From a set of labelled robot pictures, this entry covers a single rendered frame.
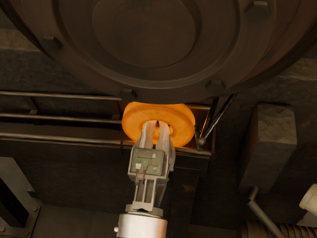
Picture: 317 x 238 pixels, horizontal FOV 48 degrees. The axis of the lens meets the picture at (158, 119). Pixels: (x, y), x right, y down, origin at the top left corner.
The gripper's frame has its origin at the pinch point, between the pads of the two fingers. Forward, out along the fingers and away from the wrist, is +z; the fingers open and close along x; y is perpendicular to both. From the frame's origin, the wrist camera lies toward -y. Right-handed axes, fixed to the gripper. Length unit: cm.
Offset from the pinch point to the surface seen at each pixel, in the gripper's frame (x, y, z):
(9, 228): 58, -71, -26
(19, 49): 29.4, 9.0, 8.4
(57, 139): 22.4, -5.0, -5.6
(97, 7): 4.4, 40.2, -2.8
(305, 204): -32.1, -5.5, -13.0
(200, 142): -8.6, 17.1, -9.2
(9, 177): 66, -77, -6
